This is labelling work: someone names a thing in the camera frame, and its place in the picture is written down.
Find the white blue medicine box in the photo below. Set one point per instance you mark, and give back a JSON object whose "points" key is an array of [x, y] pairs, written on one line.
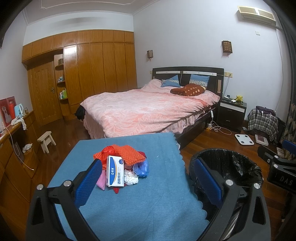
{"points": [[115, 171]]}

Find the brown dotted pillow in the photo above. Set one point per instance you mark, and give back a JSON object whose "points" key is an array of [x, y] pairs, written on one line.
{"points": [[189, 90]]}

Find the plaid cloth pile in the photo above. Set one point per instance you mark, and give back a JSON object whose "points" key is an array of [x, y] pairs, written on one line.
{"points": [[263, 122]]}

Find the right wall lamp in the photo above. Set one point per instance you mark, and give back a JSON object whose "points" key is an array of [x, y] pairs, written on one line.
{"points": [[227, 47]]}

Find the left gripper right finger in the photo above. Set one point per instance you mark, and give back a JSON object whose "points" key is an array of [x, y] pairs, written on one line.
{"points": [[241, 212]]}

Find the wooden sideboard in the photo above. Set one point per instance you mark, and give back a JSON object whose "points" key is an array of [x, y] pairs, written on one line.
{"points": [[19, 159]]}

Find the red cloth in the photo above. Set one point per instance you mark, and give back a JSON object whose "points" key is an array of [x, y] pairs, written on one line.
{"points": [[116, 189]]}

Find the left blue pillow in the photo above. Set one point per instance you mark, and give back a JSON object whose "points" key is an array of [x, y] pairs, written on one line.
{"points": [[171, 82]]}

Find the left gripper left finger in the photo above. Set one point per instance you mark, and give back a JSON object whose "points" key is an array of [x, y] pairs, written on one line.
{"points": [[43, 221]]}

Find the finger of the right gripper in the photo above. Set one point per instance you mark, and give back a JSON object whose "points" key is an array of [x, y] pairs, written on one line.
{"points": [[289, 146]]}

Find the white tissue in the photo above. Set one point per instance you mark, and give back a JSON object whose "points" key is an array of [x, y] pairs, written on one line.
{"points": [[130, 178]]}

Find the small wooden stool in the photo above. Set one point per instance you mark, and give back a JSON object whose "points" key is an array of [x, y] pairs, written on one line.
{"points": [[45, 140]]}

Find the red plastic bag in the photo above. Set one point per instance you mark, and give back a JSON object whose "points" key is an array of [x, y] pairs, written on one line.
{"points": [[107, 151]]}

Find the right blue pillow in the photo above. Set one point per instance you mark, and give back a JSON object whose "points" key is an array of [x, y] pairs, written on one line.
{"points": [[199, 80]]}

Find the pink packet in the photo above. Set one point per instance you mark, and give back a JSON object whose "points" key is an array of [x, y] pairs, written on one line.
{"points": [[101, 183]]}

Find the blue plastic bag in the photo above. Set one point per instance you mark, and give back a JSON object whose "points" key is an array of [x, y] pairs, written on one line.
{"points": [[141, 169]]}

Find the light blue kettle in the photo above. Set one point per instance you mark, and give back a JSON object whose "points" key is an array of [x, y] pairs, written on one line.
{"points": [[19, 110]]}

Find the dark bed headboard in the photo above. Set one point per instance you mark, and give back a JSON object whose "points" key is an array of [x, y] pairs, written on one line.
{"points": [[184, 73]]}

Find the red picture frame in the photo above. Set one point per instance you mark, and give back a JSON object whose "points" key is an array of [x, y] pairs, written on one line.
{"points": [[8, 110]]}

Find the wall air conditioner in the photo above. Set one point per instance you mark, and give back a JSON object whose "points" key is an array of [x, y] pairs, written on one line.
{"points": [[259, 15]]}

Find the yellow plush toy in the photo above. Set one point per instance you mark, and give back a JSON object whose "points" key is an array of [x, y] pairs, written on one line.
{"points": [[239, 99]]}

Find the bed with pink cover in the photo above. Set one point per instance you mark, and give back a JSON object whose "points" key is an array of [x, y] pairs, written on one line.
{"points": [[151, 109]]}

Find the white bathroom scale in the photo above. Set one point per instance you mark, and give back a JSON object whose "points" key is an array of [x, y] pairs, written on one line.
{"points": [[244, 139]]}

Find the wall lamp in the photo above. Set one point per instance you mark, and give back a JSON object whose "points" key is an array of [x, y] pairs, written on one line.
{"points": [[227, 47], [150, 54]]}

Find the pink white book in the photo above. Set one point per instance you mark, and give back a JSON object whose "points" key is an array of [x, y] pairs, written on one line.
{"points": [[261, 140]]}

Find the black white nightstand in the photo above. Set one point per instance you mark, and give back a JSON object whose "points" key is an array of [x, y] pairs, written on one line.
{"points": [[231, 114]]}

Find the black trash bin with bag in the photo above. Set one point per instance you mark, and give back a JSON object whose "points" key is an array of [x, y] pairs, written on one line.
{"points": [[230, 165]]}

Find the patterned curtain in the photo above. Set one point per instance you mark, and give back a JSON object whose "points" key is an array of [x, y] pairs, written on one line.
{"points": [[289, 134]]}

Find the blue pillow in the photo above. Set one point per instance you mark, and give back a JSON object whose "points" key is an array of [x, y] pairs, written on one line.
{"points": [[199, 80], [171, 82]]}

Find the left wall lamp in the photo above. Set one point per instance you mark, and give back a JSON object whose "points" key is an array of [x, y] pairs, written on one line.
{"points": [[150, 54]]}

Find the blue table cloth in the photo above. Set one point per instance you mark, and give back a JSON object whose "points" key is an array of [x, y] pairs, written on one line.
{"points": [[162, 206]]}

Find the wooden wardrobe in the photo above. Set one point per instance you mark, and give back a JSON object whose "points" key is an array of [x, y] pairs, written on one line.
{"points": [[65, 69]]}

